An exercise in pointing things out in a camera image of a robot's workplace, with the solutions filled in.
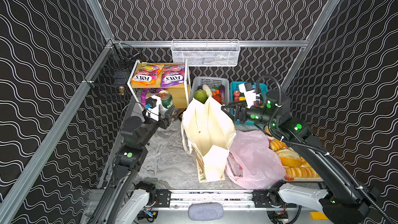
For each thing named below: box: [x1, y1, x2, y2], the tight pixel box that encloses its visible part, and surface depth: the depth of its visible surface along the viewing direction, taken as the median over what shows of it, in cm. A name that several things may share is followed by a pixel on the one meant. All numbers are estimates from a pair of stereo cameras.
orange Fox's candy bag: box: [131, 62, 165, 87], surface depth 80 cm
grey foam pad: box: [188, 202, 224, 221], surface depth 70 cm
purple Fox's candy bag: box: [160, 64, 186, 88], surface depth 80 cm
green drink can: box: [158, 90, 175, 109], surface depth 62 cm
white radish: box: [202, 84, 213, 98], surface depth 114 cm
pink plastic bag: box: [225, 130, 287, 190], surface depth 83 cm
